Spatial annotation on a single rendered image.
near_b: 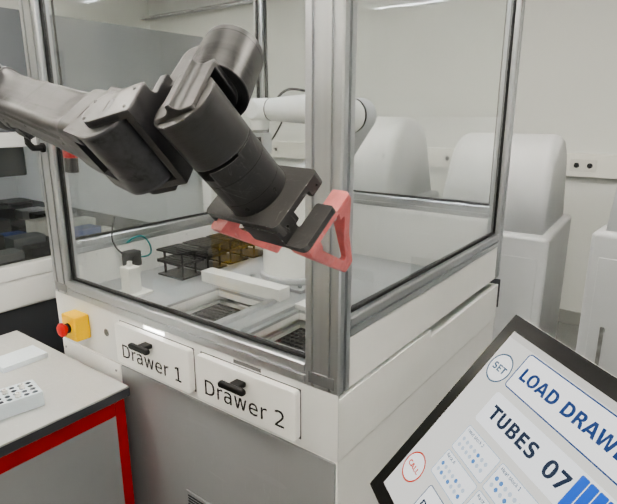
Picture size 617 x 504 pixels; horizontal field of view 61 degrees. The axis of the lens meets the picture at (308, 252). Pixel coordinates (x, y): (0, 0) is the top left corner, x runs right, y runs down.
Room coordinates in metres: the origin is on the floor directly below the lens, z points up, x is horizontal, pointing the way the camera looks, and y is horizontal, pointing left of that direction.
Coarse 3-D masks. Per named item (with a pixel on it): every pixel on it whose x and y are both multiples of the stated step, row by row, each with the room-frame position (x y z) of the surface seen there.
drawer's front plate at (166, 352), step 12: (120, 324) 1.28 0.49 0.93; (120, 336) 1.27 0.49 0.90; (132, 336) 1.24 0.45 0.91; (144, 336) 1.21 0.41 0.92; (156, 336) 1.20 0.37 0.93; (120, 348) 1.28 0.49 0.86; (156, 348) 1.19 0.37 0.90; (168, 348) 1.16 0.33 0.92; (180, 348) 1.13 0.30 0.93; (120, 360) 1.28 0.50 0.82; (144, 360) 1.22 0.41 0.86; (156, 360) 1.19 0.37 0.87; (168, 360) 1.16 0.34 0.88; (180, 360) 1.13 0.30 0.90; (192, 360) 1.13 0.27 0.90; (144, 372) 1.22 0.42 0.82; (156, 372) 1.19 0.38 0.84; (168, 372) 1.16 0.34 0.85; (180, 372) 1.13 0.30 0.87; (192, 372) 1.12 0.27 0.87; (180, 384) 1.14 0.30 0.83; (192, 384) 1.12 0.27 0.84
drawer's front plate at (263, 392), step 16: (208, 368) 1.07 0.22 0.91; (224, 368) 1.04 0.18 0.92; (240, 368) 1.03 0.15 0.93; (208, 384) 1.08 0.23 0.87; (256, 384) 0.99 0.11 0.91; (272, 384) 0.96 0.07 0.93; (208, 400) 1.08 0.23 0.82; (256, 400) 0.99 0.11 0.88; (272, 400) 0.96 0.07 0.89; (288, 400) 0.94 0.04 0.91; (240, 416) 1.02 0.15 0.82; (256, 416) 0.99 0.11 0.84; (272, 416) 0.96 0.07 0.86; (288, 416) 0.94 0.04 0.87; (288, 432) 0.94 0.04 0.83
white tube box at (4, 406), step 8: (16, 384) 1.20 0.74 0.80; (24, 384) 1.20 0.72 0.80; (32, 384) 1.20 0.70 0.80; (0, 392) 1.16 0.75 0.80; (8, 392) 1.16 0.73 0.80; (24, 392) 1.16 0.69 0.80; (32, 392) 1.16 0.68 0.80; (40, 392) 1.16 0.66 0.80; (0, 400) 1.12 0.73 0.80; (8, 400) 1.13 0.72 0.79; (16, 400) 1.12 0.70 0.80; (24, 400) 1.14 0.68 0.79; (32, 400) 1.15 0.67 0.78; (40, 400) 1.16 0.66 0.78; (0, 408) 1.10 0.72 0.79; (8, 408) 1.11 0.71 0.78; (16, 408) 1.12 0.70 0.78; (24, 408) 1.13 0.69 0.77; (32, 408) 1.15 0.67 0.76; (0, 416) 1.10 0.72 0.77; (8, 416) 1.11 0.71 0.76
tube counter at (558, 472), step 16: (544, 464) 0.47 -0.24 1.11; (560, 464) 0.46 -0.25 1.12; (576, 464) 0.45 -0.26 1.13; (544, 480) 0.45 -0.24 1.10; (560, 480) 0.44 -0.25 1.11; (576, 480) 0.43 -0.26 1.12; (592, 480) 0.42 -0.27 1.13; (560, 496) 0.43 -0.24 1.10; (576, 496) 0.42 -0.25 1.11; (592, 496) 0.41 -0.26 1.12; (608, 496) 0.40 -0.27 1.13
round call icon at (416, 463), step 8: (416, 448) 0.61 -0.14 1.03; (408, 456) 0.61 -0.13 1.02; (416, 456) 0.60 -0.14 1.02; (424, 456) 0.59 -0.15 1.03; (400, 464) 0.61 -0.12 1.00; (408, 464) 0.60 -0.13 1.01; (416, 464) 0.59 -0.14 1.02; (424, 464) 0.58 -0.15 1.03; (400, 472) 0.60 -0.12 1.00; (408, 472) 0.59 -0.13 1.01; (416, 472) 0.58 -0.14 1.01; (424, 472) 0.57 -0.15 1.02; (408, 480) 0.58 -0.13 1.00; (416, 480) 0.57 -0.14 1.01; (408, 488) 0.57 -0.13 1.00
